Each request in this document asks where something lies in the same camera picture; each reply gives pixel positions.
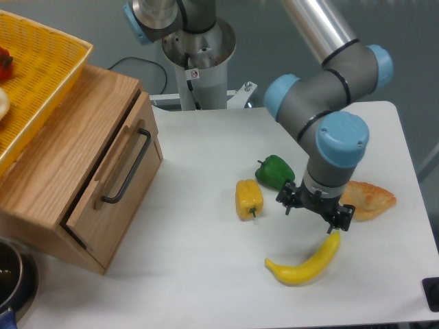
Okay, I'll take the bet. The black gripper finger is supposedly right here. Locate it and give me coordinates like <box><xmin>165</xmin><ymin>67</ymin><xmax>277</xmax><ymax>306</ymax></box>
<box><xmin>276</xmin><ymin>179</ymin><xmax>302</xmax><ymax>215</ymax></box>
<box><xmin>324</xmin><ymin>204</ymin><xmax>355</xmax><ymax>234</ymax></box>

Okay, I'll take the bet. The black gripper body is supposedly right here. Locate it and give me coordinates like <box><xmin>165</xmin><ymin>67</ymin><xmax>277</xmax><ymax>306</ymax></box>
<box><xmin>299</xmin><ymin>182</ymin><xmax>341</xmax><ymax>215</ymax></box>

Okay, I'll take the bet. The wooden top drawer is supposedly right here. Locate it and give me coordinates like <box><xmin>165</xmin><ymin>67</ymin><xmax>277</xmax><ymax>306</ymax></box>
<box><xmin>67</xmin><ymin>92</ymin><xmax>163</xmax><ymax>264</ymax></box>

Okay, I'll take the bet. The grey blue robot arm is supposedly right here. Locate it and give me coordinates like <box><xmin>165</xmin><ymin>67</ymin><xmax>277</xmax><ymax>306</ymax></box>
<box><xmin>123</xmin><ymin>1</ymin><xmax>394</xmax><ymax>230</ymax></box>

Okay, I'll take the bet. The wooden drawer cabinet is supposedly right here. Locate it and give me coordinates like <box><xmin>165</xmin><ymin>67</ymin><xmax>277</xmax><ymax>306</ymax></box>
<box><xmin>1</xmin><ymin>65</ymin><xmax>147</xmax><ymax>273</ymax></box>

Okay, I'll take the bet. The green bell pepper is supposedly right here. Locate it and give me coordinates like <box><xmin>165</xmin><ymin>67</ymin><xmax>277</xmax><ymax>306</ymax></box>
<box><xmin>254</xmin><ymin>155</ymin><xmax>296</xmax><ymax>191</ymax></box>

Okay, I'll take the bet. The baked pastry slice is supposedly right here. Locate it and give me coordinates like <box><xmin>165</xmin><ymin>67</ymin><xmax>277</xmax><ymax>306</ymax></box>
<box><xmin>340</xmin><ymin>181</ymin><xmax>397</xmax><ymax>221</ymax></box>

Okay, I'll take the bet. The yellow bell pepper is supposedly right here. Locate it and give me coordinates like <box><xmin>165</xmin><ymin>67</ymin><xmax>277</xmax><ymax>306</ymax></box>
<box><xmin>235</xmin><ymin>179</ymin><xmax>263</xmax><ymax>221</ymax></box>

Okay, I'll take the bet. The yellow banana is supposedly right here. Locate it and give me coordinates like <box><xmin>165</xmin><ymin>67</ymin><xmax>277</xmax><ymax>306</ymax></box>
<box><xmin>264</xmin><ymin>232</ymin><xmax>341</xmax><ymax>285</ymax></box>

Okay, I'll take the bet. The black square table fixture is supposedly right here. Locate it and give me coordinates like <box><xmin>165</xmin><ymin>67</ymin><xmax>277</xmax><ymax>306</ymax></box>
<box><xmin>422</xmin><ymin>277</ymin><xmax>439</xmax><ymax>313</ymax></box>

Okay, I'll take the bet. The yellow plastic basket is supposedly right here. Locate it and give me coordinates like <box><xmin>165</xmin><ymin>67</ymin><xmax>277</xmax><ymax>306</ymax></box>
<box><xmin>1</xmin><ymin>11</ymin><xmax>93</xmax><ymax>172</ymax></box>

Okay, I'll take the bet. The dark metal pot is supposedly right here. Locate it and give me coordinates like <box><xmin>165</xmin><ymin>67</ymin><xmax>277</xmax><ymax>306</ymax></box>
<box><xmin>1</xmin><ymin>239</ymin><xmax>39</xmax><ymax>326</ymax></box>

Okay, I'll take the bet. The white round object in basket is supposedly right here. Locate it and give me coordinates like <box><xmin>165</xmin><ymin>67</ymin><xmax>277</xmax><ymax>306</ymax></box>
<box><xmin>0</xmin><ymin>88</ymin><xmax>10</xmax><ymax>120</ymax></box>

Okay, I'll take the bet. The red bell pepper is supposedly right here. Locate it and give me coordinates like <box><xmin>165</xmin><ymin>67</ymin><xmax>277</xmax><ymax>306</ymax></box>
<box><xmin>0</xmin><ymin>47</ymin><xmax>14</xmax><ymax>80</ymax></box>

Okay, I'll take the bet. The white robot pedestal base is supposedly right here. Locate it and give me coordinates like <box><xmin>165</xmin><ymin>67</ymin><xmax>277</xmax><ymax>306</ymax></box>
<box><xmin>162</xmin><ymin>18</ymin><xmax>236</xmax><ymax>111</ymax></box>

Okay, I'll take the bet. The black cable on floor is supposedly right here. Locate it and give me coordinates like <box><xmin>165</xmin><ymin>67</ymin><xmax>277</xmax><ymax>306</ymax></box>
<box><xmin>106</xmin><ymin>56</ymin><xmax>168</xmax><ymax>96</ymax></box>

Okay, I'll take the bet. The blue pot handle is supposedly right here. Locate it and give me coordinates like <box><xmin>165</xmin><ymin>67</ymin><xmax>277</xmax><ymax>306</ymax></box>
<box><xmin>0</xmin><ymin>308</ymin><xmax>17</xmax><ymax>329</ymax></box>

